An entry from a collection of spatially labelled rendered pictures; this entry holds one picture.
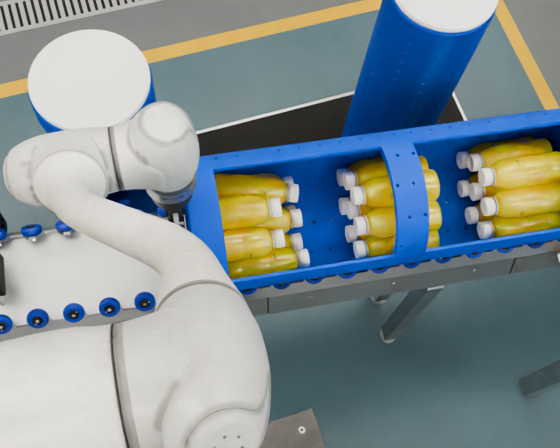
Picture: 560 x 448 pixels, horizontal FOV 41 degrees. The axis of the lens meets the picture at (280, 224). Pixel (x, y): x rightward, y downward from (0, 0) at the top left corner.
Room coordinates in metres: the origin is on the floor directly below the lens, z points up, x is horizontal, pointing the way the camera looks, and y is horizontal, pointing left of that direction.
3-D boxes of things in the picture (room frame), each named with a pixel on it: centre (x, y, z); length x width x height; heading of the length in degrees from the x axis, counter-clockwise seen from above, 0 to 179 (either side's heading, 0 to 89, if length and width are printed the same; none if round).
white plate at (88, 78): (0.89, 0.49, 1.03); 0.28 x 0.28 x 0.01
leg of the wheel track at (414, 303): (0.71, -0.44, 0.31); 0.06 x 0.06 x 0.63; 20
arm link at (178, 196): (0.52, 0.20, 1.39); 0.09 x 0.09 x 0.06
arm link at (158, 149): (0.52, 0.21, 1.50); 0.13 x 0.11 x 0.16; 112
